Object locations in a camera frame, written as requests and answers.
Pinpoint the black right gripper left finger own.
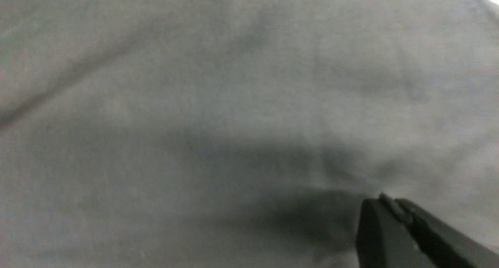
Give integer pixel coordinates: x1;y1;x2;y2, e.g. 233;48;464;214
355;199;435;268

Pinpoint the dark gray long-sleeve shirt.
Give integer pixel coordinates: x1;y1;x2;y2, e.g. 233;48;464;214
1;0;498;268

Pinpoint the black right gripper right finger own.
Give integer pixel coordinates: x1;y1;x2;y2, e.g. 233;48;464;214
379;193;499;268

